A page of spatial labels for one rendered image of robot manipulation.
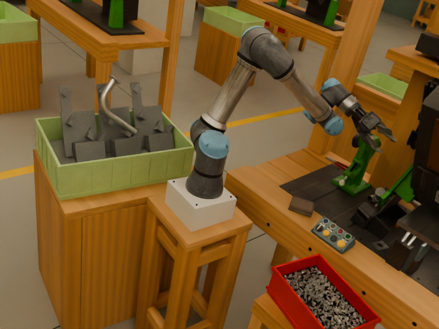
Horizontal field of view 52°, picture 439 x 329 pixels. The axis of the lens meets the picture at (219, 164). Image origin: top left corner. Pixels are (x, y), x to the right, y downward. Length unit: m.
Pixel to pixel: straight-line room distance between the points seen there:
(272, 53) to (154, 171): 0.78
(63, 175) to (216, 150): 0.63
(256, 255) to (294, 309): 1.49
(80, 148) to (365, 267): 1.28
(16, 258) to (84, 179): 1.06
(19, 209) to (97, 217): 1.32
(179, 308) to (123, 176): 0.60
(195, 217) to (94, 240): 0.53
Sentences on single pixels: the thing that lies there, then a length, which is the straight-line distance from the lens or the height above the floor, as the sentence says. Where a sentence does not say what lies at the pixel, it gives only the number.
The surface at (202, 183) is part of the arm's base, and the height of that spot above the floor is 1.02.
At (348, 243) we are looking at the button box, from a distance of 1.78.
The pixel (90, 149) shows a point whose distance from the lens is 2.08.
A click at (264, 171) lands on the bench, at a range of 2.15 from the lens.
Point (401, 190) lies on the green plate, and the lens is 1.83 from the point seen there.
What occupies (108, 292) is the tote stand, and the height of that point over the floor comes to 0.26.
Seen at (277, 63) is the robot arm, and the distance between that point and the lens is 1.60.
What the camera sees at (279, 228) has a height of 0.82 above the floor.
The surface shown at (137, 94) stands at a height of 1.08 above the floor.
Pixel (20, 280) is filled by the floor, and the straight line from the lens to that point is 2.75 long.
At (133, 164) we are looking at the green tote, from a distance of 1.97.
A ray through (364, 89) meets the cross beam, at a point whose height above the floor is 1.27.
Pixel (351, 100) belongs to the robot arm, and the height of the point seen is 1.35.
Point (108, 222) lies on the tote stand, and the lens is 2.00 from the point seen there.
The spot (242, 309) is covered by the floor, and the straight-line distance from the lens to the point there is 2.67.
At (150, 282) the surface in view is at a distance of 2.15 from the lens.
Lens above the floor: 1.97
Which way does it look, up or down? 31 degrees down
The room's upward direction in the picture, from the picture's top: 11 degrees clockwise
